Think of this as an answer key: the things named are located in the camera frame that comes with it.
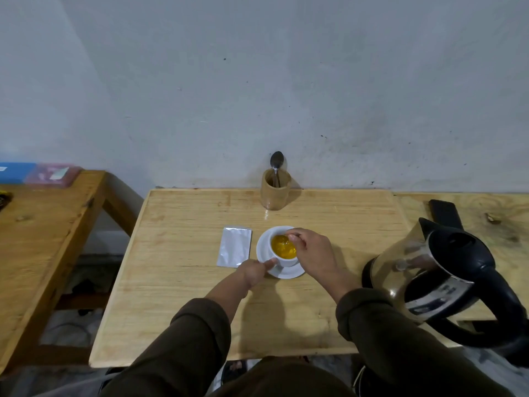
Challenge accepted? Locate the person's left forearm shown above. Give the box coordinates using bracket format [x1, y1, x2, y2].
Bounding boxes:
[99, 278, 253, 397]

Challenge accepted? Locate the orange brewed tea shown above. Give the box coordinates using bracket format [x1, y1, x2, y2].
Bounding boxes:
[271, 234, 298, 260]

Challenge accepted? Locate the silver foil sachet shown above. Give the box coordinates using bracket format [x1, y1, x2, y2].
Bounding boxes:
[216, 227, 253, 269]

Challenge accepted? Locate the white cup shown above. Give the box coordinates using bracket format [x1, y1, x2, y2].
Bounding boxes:
[269, 233, 300, 269]

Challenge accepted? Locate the person's right forearm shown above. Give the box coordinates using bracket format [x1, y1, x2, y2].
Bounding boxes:
[324, 272, 516, 397]

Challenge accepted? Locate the person's right hand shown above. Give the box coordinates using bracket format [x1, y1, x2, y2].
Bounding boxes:
[285, 228, 338, 282]

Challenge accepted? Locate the black plug adapter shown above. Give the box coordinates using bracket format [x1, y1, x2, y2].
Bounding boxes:
[72, 278, 109, 315]

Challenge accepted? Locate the steel black electric kettle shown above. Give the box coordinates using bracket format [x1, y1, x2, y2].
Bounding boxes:
[361, 217, 529, 356]

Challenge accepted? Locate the black sandal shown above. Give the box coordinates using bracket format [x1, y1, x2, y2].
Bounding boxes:
[222, 359, 249, 387]

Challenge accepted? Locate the person's left hand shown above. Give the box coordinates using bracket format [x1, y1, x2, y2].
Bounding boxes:
[239, 257, 279, 291]

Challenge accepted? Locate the blue plastic box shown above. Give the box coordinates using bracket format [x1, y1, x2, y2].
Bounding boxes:
[0, 162, 39, 185]

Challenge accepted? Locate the white saucer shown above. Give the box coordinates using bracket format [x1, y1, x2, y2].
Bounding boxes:
[256, 226, 306, 281]

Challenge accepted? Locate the black phone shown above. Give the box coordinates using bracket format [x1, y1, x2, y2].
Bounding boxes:
[428, 198, 466, 233]

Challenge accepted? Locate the bamboo utensil holder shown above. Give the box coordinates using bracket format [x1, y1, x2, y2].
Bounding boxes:
[259, 168, 293, 211]

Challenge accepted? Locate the pink plastic box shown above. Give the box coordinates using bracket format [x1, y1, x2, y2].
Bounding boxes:
[23, 163, 83, 189]

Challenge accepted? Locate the wooden side table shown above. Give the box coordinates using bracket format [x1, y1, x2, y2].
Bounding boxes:
[0, 170, 144, 375]

